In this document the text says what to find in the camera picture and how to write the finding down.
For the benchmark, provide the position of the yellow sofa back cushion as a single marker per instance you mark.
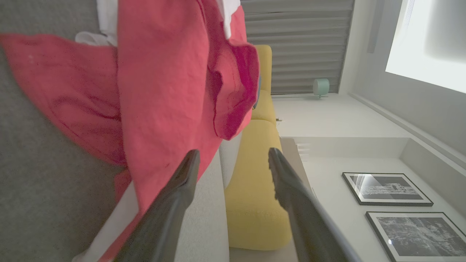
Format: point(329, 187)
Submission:
point(267, 65)
point(255, 193)

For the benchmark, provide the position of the mint green lamp shade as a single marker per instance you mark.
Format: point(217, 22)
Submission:
point(321, 87)

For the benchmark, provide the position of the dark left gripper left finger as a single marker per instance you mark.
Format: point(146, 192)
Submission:
point(164, 218)

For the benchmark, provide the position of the red jersey with white sleeves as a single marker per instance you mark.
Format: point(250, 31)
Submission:
point(160, 91)

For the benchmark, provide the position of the grey pleated curtain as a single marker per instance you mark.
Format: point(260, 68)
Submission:
point(302, 43)

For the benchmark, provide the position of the black framed monochrome picture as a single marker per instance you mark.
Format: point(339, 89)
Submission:
point(418, 236)
point(386, 189)

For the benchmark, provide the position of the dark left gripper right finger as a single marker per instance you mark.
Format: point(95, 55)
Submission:
point(305, 218)

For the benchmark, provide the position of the blue throw pillow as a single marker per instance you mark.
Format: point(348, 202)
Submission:
point(258, 95)

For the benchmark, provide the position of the small plain red garment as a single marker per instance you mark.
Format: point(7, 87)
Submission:
point(65, 94)

